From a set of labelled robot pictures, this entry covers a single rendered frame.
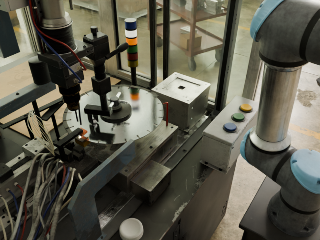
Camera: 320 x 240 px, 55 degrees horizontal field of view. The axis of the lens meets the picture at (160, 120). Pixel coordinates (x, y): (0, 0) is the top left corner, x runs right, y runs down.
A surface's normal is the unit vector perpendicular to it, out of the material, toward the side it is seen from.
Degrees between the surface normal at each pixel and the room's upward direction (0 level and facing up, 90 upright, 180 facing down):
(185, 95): 0
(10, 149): 0
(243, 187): 0
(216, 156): 90
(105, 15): 90
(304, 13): 44
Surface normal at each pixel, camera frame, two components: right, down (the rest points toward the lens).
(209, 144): -0.57, 0.50
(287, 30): -0.80, 0.28
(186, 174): 0.00, -0.79
